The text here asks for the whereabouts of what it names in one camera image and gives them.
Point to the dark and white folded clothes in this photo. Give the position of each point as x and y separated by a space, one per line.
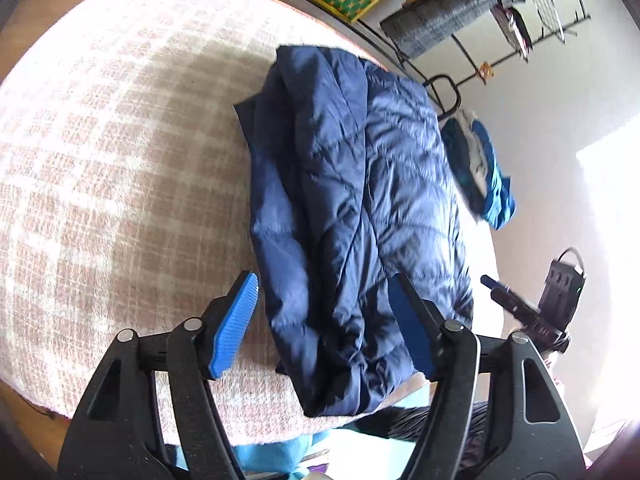
462 155

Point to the folded clothes on rack shelf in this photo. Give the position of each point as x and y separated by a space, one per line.
517 30

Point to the bright blue jacket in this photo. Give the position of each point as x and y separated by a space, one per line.
500 195

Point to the black metal clothes rack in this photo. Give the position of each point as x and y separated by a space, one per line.
452 79

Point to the person's dark striped trousers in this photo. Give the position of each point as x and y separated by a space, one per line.
395 422

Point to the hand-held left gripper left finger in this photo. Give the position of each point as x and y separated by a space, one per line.
232 330

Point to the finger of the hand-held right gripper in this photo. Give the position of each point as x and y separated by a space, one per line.
505 294

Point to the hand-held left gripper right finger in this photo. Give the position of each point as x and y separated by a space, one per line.
412 325

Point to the teal cloth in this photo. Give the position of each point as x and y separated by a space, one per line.
270 455

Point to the grey plaid long coat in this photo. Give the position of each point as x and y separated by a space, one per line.
450 15

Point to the brown teddy bear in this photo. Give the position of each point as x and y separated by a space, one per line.
486 71

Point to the navy quilted puffer jacket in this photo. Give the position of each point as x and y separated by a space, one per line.
350 210

